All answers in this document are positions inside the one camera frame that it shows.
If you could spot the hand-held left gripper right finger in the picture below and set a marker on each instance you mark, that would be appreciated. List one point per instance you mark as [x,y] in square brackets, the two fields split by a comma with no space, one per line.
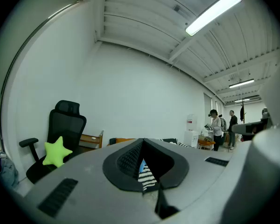
[176,171]

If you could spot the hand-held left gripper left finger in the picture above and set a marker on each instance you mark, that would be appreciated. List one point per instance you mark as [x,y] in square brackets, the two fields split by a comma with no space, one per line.
[115,172]

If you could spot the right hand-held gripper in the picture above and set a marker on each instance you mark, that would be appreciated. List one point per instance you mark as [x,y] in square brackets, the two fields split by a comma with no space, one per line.
[262,125]

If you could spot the orange square cushion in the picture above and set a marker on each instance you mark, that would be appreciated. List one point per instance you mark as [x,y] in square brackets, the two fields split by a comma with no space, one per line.
[124,140]

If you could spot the green star plush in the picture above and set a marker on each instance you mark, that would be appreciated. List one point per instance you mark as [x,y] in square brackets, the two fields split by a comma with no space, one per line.
[56,151]

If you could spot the coat rack with dark coat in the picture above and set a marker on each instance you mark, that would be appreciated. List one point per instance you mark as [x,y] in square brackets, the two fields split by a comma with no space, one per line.
[242,112]

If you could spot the long ceiling light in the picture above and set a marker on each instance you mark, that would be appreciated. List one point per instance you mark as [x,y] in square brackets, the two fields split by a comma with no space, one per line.
[241,83]
[242,100]
[212,13]

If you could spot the black white patterned sofa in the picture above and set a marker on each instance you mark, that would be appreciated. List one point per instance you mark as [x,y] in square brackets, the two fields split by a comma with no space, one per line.
[147,178]

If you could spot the white water dispenser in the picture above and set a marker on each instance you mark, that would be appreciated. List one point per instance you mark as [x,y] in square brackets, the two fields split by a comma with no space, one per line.
[191,139]

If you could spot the wooden side table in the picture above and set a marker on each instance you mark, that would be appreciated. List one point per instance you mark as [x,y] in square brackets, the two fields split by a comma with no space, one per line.
[91,142]

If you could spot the clear water jug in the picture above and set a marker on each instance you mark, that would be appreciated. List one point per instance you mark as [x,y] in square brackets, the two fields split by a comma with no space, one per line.
[191,121]

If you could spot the black office chair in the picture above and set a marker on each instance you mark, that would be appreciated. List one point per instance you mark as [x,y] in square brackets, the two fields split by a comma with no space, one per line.
[65,122]

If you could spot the grey blue jacket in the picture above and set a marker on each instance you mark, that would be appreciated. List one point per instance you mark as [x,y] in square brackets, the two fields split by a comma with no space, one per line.
[8,171]

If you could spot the grey roller blind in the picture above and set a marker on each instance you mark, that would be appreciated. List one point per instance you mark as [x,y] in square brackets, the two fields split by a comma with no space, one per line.
[25,13]

